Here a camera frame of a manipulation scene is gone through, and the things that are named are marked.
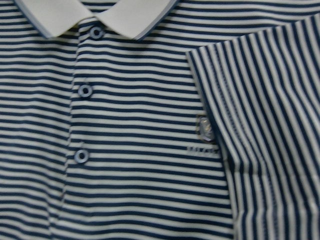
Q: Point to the blue white striped polo shirt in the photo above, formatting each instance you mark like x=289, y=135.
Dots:
x=159, y=119

